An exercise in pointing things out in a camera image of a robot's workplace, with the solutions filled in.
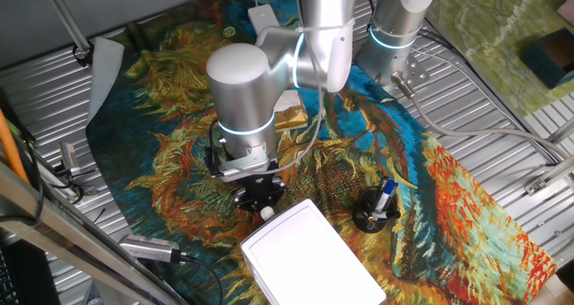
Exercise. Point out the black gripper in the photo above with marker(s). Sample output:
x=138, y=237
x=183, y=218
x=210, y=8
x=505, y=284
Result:
x=262, y=188

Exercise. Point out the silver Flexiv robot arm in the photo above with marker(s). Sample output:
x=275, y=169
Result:
x=242, y=85

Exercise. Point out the white plastic lidded box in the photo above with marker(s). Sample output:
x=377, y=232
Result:
x=309, y=260

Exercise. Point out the gold and white tissue pack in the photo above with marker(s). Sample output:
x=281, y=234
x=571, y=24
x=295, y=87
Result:
x=293, y=116

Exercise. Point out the black pen holder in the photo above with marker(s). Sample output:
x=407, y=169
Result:
x=365, y=220

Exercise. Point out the blue capped marker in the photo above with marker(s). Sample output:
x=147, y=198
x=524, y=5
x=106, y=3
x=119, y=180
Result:
x=385, y=195

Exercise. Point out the sunflower painting cloth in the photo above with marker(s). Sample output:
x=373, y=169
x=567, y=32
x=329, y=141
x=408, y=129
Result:
x=157, y=94

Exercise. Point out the white power strip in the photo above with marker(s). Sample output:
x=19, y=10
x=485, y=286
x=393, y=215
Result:
x=262, y=18

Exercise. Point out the black monitor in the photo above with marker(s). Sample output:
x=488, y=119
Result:
x=27, y=278

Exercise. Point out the grey tripod pole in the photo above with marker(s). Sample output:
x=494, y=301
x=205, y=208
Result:
x=65, y=13

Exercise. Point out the dark blue box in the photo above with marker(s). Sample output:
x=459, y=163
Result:
x=542, y=65

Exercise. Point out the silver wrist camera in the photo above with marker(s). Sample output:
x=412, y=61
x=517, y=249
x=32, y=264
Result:
x=244, y=166

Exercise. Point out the finned silver camera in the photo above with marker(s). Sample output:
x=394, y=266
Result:
x=145, y=247

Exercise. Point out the aluminium frame bar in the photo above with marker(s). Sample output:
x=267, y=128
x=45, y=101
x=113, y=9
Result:
x=67, y=237

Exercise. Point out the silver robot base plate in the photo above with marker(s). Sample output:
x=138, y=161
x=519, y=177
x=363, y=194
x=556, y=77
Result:
x=414, y=74

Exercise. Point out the aluminium corner bracket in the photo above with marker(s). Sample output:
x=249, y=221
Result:
x=545, y=179

